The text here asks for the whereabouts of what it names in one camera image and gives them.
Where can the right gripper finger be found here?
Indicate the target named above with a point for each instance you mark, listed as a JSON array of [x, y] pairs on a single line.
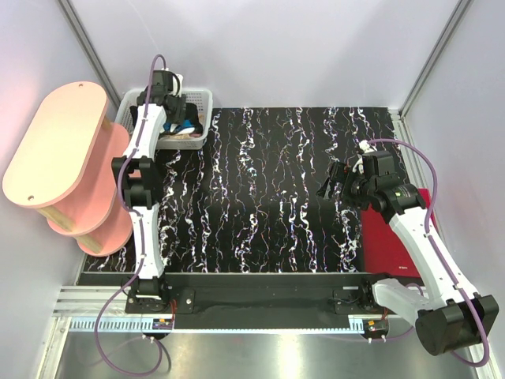
[[326, 191], [339, 170]]

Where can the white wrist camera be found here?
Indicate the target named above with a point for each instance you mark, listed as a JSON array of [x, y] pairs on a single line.
[[363, 147], [177, 80]]

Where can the beige garment in basket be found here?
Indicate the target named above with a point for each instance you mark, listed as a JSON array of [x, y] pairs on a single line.
[[179, 137]]

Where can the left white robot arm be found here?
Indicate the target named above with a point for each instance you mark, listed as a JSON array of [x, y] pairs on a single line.
[[140, 190]]

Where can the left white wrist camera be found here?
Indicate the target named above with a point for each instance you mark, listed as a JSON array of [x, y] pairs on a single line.
[[177, 80]]

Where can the black t-shirt with daisy print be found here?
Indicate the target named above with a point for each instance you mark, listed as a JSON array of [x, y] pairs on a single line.
[[191, 124]]

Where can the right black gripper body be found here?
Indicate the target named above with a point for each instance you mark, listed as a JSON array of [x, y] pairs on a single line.
[[353, 188]]

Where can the black marbled table mat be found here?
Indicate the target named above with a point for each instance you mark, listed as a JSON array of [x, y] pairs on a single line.
[[247, 201]]

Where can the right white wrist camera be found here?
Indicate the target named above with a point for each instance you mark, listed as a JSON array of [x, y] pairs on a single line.
[[363, 147]]

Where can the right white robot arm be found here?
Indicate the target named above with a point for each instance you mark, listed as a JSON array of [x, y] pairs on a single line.
[[452, 315]]

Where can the folded red t-shirt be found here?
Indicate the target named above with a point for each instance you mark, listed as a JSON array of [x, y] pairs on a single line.
[[383, 252]]

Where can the pink three-tier wooden shelf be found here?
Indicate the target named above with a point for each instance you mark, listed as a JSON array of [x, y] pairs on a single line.
[[63, 169]]

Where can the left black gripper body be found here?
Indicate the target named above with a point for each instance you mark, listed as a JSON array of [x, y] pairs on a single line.
[[174, 117]]

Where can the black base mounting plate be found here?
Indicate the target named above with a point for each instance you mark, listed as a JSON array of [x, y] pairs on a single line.
[[192, 294]]

